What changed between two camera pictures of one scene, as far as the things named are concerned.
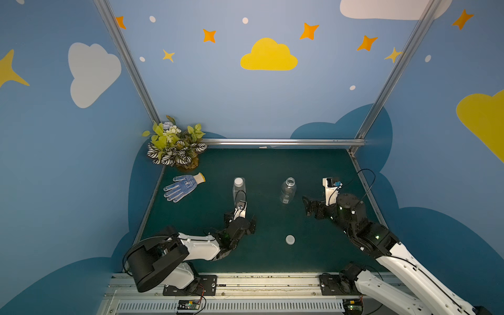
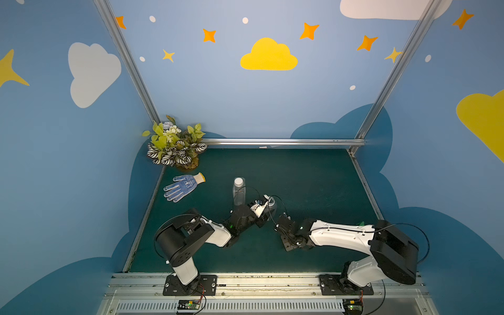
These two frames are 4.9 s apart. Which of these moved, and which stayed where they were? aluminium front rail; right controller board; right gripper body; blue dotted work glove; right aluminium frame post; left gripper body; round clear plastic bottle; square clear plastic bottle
Moved: round clear plastic bottle; right gripper body; left gripper body
Stayed: aluminium front rail; right controller board; square clear plastic bottle; blue dotted work glove; right aluminium frame post
